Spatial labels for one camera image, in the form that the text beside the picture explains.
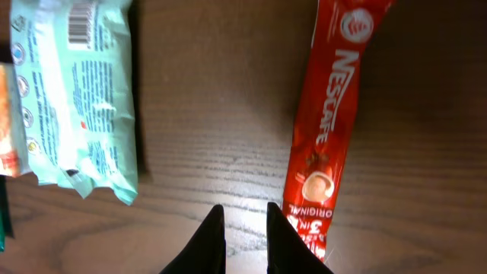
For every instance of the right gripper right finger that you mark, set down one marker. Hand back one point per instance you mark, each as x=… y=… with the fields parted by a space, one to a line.
x=286 y=252

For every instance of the red snack bar wrapper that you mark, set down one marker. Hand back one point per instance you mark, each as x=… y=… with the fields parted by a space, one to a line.
x=326 y=114

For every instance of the orange tissue pack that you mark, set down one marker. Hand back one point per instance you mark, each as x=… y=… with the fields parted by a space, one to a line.
x=14 y=155

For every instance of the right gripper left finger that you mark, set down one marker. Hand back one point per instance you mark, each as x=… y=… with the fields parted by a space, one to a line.
x=205 y=253

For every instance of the green 3M gloves package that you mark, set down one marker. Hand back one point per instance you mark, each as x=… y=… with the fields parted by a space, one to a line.
x=5 y=221

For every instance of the mint green wipes packet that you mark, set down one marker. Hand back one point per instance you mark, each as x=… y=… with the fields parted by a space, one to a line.
x=73 y=60

